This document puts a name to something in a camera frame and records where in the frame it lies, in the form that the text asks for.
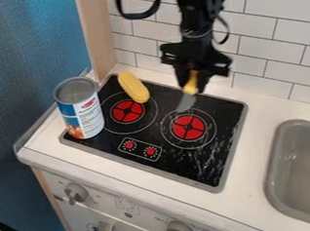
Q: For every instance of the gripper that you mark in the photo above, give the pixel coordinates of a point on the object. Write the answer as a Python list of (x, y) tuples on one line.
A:
[(196, 54)]

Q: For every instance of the yellow knife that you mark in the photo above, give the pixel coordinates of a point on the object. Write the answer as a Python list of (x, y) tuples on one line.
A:
[(189, 89)]

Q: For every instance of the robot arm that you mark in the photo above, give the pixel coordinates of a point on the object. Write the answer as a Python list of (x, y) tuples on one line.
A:
[(196, 8)]

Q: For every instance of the toy stove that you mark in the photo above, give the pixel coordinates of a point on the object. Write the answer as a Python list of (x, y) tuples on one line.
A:
[(158, 130)]

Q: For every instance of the yellow toy corn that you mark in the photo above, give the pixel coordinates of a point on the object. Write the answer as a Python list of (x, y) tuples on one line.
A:
[(133, 86)]

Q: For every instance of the blue and white can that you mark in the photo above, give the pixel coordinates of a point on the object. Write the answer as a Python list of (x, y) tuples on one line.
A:
[(80, 108)]

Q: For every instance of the toy sink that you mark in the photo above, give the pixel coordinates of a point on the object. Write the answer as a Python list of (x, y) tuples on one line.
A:
[(297, 171)]

